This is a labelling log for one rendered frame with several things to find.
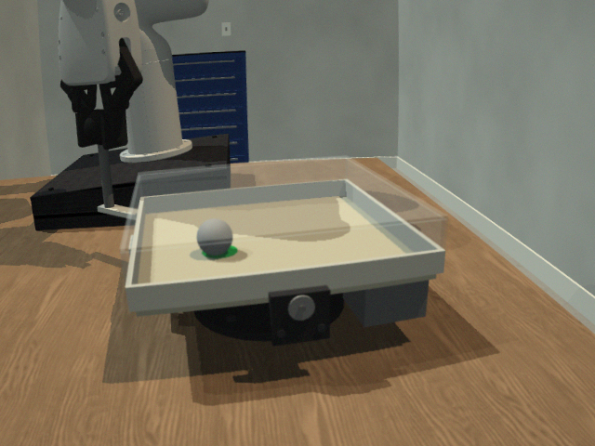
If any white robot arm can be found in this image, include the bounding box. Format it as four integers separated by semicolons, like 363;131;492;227
120;0;209;163

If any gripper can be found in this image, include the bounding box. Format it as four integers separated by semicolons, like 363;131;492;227
59;0;143;150

